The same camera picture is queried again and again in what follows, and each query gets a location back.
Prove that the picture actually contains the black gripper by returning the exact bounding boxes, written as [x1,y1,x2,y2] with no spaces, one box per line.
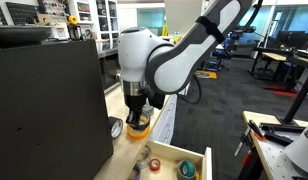
[124,90,165,128]

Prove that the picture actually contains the black masking tape roll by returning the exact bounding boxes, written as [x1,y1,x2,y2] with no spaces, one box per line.
[126,111,150,130]

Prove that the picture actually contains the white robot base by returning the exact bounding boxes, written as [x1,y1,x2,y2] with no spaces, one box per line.
[285,126,308,173]

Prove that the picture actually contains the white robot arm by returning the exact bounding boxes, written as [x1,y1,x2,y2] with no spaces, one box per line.
[118,0,263,130]

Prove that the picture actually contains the orange tape roll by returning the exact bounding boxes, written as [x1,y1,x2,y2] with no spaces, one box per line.
[127,115,150,140]

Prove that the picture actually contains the white drawer cabinet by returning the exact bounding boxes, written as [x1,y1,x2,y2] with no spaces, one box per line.
[150,95,177,144]

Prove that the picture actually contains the clear tape roll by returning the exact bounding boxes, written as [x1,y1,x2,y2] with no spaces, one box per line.
[136,146,152,169]

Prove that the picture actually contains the open wooden drawer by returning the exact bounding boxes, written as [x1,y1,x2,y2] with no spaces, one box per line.
[140,140,213,180]

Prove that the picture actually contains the small red tape roll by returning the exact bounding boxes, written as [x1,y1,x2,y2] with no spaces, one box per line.
[149,159,161,172]

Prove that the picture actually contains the purple tape roll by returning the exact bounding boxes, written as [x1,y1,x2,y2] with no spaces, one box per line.
[127,165,140,180]

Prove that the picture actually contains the teal tape roll in drawer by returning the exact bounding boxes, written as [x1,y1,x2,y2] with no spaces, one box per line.
[177,160,196,180]

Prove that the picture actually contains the black microwave oven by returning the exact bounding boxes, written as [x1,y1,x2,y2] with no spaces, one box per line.
[98,49,120,93]

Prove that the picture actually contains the large black box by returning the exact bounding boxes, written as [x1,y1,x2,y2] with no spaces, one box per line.
[0,40,113,180]

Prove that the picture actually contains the white shelving unit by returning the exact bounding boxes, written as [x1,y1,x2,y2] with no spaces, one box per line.
[68,0,119,51]

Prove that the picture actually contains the black clamp tools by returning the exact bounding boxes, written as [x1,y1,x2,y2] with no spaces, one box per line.
[234,120,305,157]

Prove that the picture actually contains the grey duct tape roll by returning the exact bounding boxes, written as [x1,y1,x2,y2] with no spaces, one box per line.
[143,104,154,116]

